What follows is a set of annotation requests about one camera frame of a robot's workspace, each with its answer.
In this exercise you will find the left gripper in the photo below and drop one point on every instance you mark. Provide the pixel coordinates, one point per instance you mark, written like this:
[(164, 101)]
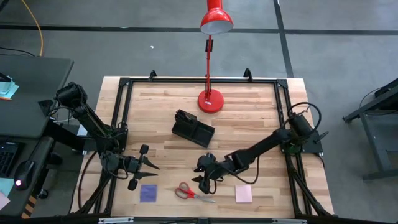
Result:
[(135, 165)]

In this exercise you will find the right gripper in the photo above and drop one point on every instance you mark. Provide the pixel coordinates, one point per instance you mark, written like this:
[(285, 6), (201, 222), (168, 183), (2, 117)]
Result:
[(214, 169)]

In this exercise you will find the purple sticky note pad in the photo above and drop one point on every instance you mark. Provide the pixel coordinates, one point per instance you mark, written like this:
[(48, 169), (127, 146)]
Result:
[(148, 193)]

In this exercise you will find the black mesh desk organizer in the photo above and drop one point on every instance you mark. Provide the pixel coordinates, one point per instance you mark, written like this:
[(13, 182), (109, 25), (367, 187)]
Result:
[(199, 133)]

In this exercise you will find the pink sticky note pad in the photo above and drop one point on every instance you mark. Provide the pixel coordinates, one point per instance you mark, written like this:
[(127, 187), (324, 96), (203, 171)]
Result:
[(243, 193)]

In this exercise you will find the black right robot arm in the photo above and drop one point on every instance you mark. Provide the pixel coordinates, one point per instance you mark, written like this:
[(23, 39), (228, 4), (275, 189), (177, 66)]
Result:
[(267, 144)]

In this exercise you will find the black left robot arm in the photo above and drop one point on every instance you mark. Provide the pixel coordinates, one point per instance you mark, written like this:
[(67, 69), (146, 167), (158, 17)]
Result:
[(90, 121)]

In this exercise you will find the red desk lamp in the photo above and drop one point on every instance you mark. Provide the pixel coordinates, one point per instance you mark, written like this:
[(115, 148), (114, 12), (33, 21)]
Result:
[(211, 101)]

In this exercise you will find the black table clamp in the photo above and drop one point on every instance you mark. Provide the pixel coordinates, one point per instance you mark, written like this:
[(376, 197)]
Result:
[(152, 74), (247, 74)]

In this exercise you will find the low dark grey desk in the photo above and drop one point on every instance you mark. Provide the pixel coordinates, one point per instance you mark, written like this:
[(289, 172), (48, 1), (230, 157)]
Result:
[(37, 149)]

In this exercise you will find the black computer mouse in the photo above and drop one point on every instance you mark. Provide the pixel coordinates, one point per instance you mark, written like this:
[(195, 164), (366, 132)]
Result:
[(24, 174)]

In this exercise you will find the black keyboard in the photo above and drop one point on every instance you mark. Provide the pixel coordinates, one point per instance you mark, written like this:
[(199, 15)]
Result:
[(6, 157)]

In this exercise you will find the dark grey side desk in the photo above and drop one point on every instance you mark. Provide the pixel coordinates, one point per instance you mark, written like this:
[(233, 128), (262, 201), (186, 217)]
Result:
[(28, 87)]

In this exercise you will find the teal paper stack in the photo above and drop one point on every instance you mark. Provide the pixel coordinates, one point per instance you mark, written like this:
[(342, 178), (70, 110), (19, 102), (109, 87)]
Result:
[(7, 88)]

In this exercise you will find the black side stand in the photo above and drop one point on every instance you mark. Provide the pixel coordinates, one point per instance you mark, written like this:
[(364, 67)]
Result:
[(370, 137)]

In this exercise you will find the silver aluminium bracket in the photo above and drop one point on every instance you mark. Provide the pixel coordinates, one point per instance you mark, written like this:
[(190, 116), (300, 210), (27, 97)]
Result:
[(289, 221), (115, 220)]

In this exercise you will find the black aluminium table frame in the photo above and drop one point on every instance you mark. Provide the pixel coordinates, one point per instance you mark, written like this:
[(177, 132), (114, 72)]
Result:
[(202, 80)]

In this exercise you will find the black triangular corner bracket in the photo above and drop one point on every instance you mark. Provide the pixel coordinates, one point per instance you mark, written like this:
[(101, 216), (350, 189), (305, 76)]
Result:
[(46, 106)]

